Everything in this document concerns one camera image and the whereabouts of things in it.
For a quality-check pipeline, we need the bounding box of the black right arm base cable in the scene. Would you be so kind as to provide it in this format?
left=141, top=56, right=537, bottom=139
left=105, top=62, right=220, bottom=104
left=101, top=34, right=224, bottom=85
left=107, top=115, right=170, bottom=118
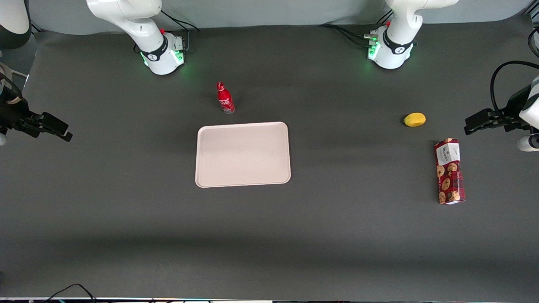
left=159, top=9, right=201, bottom=53

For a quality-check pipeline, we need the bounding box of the black looped background cable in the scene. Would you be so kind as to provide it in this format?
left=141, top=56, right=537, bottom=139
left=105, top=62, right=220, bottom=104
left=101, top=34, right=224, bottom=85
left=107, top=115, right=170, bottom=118
left=528, top=27, right=539, bottom=58

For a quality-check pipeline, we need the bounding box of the black arm base cable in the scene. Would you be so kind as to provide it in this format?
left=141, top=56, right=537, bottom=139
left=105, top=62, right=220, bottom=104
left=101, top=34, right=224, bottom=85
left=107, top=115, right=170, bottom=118
left=318, top=23, right=379, bottom=49
left=159, top=9, right=201, bottom=53

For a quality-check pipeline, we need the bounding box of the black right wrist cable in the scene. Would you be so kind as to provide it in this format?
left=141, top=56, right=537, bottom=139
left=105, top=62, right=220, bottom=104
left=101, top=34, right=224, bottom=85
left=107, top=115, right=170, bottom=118
left=0, top=71, right=22, bottom=104

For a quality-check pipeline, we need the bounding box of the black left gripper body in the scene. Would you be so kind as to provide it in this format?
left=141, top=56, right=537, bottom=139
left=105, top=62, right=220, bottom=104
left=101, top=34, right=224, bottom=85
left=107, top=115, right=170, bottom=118
left=501, top=84, right=532, bottom=132

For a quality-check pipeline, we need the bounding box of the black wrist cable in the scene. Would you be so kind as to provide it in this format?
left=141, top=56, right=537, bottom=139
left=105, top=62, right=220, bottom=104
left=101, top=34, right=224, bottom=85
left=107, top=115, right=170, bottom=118
left=0, top=71, right=22, bottom=104
left=490, top=61, right=539, bottom=119

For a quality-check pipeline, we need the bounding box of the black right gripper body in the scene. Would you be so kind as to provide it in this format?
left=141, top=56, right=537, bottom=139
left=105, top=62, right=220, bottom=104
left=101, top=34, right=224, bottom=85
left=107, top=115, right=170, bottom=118
left=0, top=97, right=34, bottom=136

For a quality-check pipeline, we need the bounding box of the beige round background object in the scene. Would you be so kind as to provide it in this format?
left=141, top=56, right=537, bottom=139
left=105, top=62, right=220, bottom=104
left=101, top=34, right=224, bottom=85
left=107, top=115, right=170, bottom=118
left=0, top=62, right=29, bottom=85

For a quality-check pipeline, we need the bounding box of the pale pink plastic tray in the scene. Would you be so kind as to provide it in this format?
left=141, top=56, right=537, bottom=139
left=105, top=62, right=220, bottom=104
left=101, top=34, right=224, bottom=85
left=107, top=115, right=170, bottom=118
left=195, top=122, right=292, bottom=189

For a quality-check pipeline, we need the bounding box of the thin black table edge cable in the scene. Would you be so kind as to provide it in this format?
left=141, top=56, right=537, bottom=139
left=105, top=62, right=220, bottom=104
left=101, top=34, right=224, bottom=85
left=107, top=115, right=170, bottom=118
left=42, top=283, right=98, bottom=303

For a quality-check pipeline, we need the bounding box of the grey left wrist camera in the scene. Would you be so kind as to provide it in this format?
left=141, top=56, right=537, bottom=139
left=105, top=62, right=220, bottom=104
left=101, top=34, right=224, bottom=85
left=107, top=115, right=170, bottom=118
left=517, top=134, right=539, bottom=152

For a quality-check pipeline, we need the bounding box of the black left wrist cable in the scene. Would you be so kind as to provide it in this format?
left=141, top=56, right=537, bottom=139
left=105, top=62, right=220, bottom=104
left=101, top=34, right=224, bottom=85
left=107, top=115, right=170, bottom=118
left=490, top=61, right=539, bottom=119

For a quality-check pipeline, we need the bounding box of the red coke bottle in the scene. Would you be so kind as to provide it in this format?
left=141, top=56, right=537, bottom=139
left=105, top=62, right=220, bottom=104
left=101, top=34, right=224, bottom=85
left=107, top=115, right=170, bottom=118
left=216, top=82, right=236, bottom=115

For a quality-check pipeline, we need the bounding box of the black left arm base cable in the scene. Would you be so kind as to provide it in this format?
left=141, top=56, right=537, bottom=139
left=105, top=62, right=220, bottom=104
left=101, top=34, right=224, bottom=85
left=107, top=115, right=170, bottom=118
left=318, top=23, right=379, bottom=49

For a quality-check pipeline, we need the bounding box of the yellow lemon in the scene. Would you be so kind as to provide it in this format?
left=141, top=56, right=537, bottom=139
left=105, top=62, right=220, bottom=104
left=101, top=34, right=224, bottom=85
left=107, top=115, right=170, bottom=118
left=403, top=112, right=427, bottom=128

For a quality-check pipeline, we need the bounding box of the red tartan cookie box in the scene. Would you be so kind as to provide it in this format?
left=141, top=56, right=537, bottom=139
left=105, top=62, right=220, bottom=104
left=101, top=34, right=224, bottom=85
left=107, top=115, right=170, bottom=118
left=434, top=138, right=467, bottom=205

